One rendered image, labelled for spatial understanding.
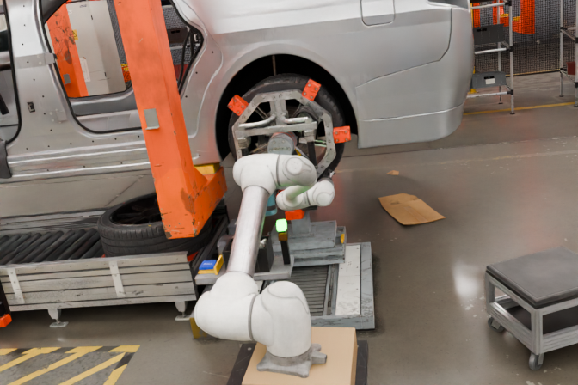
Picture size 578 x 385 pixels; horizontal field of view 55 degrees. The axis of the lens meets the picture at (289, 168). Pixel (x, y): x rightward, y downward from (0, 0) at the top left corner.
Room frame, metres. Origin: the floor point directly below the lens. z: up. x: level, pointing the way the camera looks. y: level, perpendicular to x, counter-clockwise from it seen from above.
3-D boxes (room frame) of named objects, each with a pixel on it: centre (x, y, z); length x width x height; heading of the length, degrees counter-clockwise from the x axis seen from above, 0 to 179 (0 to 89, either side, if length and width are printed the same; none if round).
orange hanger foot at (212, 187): (2.97, 0.51, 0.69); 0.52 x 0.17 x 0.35; 170
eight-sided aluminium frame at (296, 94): (2.93, 0.00, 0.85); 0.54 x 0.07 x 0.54; 80
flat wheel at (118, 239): (3.13, 0.84, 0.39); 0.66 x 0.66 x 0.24
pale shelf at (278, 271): (2.28, 0.26, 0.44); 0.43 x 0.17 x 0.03; 80
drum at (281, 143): (2.85, 0.02, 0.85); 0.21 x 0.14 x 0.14; 170
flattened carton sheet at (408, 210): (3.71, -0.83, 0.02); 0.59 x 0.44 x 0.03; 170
